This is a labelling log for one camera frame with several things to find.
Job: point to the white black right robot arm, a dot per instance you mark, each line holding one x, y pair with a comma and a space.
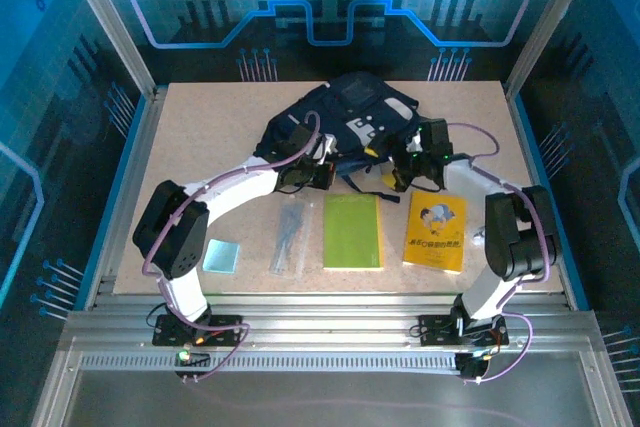
520, 237

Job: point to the navy blue student backpack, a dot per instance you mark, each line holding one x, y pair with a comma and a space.
350, 112

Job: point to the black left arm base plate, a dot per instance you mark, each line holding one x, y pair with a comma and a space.
225, 329

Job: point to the light teal square note pad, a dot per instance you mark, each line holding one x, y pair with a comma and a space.
221, 257

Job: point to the clear plastic bag of pens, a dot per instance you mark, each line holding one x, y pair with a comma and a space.
290, 242

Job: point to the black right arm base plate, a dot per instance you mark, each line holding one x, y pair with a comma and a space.
435, 329

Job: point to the small black controller with LED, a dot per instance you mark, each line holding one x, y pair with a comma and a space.
470, 367
197, 361

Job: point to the aluminium side rail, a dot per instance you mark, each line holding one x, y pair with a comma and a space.
141, 147
517, 112

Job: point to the small white item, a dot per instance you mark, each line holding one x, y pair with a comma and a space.
479, 237

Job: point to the aluminium front beam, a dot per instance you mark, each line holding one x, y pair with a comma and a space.
325, 327

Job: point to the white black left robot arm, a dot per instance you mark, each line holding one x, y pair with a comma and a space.
240, 187

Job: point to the steel sheet panel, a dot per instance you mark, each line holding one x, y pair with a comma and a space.
325, 397

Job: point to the yellow illustrated book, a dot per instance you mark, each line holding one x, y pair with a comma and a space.
435, 247

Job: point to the aluminium frame post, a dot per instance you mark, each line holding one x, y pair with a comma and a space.
115, 32
545, 22

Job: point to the green notebook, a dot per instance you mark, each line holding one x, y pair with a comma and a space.
352, 232

